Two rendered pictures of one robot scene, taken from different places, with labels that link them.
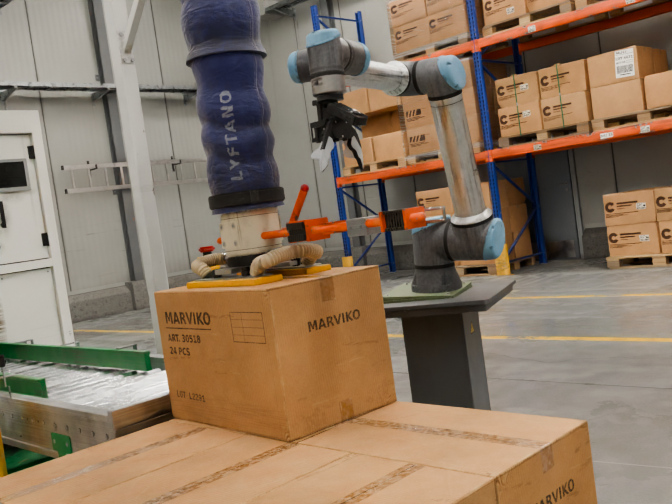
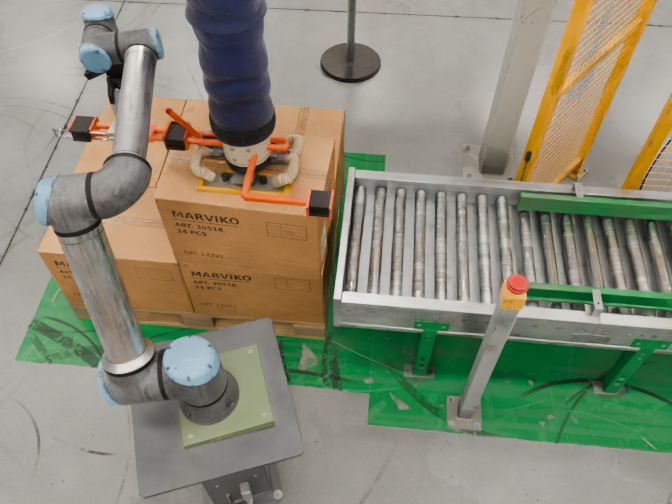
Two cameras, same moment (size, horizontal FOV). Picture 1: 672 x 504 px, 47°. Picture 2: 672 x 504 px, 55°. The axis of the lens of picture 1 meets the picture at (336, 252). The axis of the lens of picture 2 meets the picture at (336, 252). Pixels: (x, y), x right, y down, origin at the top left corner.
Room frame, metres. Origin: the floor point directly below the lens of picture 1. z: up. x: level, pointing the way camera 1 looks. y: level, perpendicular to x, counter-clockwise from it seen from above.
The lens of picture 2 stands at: (3.80, -0.58, 2.69)
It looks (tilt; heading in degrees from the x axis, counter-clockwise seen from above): 54 degrees down; 140
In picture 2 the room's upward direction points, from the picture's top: straight up
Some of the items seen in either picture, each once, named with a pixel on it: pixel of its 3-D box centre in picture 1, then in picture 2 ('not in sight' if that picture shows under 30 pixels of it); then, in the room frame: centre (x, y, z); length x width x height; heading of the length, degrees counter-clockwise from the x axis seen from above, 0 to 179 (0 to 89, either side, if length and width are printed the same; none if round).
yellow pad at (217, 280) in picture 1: (231, 276); not in sight; (2.24, 0.31, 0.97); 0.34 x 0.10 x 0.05; 44
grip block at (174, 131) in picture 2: (308, 230); (178, 135); (2.13, 0.07, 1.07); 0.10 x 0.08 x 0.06; 134
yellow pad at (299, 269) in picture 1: (281, 266); (244, 180); (2.37, 0.17, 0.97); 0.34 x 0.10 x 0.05; 44
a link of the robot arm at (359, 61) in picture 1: (344, 58); (100, 48); (2.14, -0.10, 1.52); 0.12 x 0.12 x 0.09; 56
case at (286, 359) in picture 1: (271, 344); (253, 201); (2.31, 0.23, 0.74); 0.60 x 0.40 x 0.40; 42
